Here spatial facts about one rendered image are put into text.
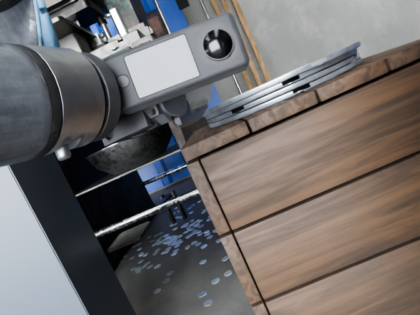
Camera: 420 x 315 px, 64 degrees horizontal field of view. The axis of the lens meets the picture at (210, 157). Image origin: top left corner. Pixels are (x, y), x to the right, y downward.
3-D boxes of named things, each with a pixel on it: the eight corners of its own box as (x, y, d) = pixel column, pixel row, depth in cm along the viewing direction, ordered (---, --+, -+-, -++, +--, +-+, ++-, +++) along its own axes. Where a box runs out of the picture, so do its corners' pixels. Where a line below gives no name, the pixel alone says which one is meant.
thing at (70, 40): (81, 60, 92) (58, 12, 90) (37, 81, 93) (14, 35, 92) (112, 69, 116) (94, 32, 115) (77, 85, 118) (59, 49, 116)
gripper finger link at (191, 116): (186, 85, 40) (142, 89, 32) (198, 79, 39) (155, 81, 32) (200, 122, 40) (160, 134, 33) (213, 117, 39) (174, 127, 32)
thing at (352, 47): (302, 70, 75) (301, 67, 75) (404, 26, 47) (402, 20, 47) (187, 123, 70) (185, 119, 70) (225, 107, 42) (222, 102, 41)
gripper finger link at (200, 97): (180, 98, 46) (139, 103, 38) (216, 80, 43) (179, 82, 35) (189, 119, 46) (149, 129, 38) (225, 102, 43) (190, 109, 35)
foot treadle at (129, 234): (148, 254, 86) (139, 235, 85) (114, 267, 87) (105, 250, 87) (180, 193, 144) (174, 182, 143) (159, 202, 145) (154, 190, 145)
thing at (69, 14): (92, 12, 111) (85, -4, 111) (41, 38, 113) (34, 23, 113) (109, 24, 127) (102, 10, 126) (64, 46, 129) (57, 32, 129)
